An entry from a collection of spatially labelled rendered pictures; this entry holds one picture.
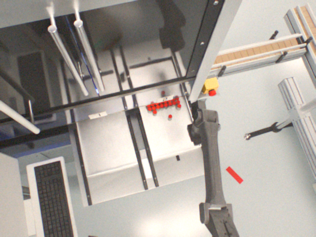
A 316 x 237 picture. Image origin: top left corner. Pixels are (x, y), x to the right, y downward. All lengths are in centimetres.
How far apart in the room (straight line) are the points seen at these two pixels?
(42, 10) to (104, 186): 101
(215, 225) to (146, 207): 144
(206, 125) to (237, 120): 151
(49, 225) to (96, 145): 46
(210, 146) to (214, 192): 17
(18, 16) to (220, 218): 83
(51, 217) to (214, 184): 91
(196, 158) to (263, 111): 128
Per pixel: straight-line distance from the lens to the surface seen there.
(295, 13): 206
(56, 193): 168
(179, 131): 161
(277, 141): 272
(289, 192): 269
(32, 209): 173
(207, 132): 114
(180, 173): 157
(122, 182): 156
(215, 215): 107
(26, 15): 80
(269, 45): 188
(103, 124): 163
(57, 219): 167
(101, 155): 159
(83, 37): 78
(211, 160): 111
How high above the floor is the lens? 243
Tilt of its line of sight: 73 degrees down
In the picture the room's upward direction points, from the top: 7 degrees clockwise
